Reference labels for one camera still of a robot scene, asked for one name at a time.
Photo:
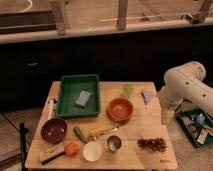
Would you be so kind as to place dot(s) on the dark red grape bunch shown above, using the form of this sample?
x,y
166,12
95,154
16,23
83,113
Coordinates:
x,y
157,144

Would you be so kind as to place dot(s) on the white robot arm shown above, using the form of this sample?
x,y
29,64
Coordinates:
x,y
186,82

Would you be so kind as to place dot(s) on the orange red bowl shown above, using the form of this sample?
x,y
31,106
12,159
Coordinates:
x,y
119,109

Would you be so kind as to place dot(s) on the white round bowl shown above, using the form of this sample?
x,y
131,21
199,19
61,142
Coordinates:
x,y
92,151

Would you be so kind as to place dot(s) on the dark maroon bowl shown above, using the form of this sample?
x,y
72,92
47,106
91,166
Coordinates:
x,y
54,130

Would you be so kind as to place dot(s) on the light green small cup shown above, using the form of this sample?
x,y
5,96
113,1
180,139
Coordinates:
x,y
127,90

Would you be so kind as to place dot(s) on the blue grey sponge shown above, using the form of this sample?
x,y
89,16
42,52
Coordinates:
x,y
83,98

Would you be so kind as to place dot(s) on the green plastic tray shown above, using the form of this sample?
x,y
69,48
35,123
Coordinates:
x,y
70,88

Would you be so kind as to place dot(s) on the yellow corn cob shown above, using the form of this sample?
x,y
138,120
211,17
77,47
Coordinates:
x,y
102,131

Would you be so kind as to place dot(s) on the green cucumber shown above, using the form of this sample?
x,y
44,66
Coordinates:
x,y
79,134

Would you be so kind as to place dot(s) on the silver metal cup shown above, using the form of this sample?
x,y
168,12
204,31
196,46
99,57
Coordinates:
x,y
114,143

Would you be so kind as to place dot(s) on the orange carrot toy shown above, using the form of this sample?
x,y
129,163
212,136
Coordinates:
x,y
71,149

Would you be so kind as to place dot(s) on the wooden block brush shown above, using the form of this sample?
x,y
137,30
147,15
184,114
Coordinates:
x,y
50,153

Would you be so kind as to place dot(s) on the green bin with items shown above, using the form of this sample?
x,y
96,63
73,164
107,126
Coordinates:
x,y
194,123

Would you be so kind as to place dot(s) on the black chair frame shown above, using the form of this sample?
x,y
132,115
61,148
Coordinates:
x,y
23,131

